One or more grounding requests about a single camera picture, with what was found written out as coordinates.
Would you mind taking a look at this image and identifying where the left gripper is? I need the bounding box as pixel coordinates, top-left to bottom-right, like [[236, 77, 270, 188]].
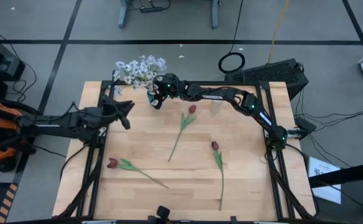
[[85, 95, 136, 138]]

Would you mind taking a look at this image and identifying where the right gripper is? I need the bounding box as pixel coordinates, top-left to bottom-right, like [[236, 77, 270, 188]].
[[152, 73, 185, 110]]

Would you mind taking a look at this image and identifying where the dark red artificial tulip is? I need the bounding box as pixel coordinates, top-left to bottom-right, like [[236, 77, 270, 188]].
[[211, 140, 225, 212], [106, 157, 170, 190], [168, 105, 198, 162]]

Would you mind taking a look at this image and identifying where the clear textured glass vase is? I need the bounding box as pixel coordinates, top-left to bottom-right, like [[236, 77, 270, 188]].
[[210, 98, 224, 116]]

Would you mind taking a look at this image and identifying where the black power strip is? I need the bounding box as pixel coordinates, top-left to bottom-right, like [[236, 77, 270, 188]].
[[139, 6, 164, 14]]

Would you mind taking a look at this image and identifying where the grey desk leg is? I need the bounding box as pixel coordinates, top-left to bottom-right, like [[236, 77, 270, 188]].
[[117, 0, 130, 29], [211, 0, 222, 30]]

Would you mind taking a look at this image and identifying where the small black rounded object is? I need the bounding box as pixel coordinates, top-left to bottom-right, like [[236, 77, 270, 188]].
[[155, 205, 172, 222]]

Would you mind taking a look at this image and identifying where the black computer tower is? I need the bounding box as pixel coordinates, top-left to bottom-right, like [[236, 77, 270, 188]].
[[224, 58, 310, 100]]

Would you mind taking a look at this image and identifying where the orange black shop vacuum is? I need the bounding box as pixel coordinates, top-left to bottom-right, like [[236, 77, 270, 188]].
[[0, 96, 45, 174]]

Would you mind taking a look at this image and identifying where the black equipment box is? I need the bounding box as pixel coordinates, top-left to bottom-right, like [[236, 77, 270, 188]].
[[0, 29, 25, 91]]

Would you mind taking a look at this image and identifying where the black power adapter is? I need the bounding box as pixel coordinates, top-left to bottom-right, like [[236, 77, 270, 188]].
[[296, 116, 318, 134]]

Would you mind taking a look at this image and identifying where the white printed paper sheet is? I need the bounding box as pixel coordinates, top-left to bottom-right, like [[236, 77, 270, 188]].
[[307, 156, 342, 205]]

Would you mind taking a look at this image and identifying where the black beam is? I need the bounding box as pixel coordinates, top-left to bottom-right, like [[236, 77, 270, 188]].
[[308, 160, 363, 189]]

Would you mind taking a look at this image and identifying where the black hanging cable with coil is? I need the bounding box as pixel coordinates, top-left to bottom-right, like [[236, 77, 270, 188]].
[[218, 0, 246, 75]]

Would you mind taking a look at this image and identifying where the yellow hanging cable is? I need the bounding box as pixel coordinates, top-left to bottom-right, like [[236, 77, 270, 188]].
[[267, 0, 290, 63]]

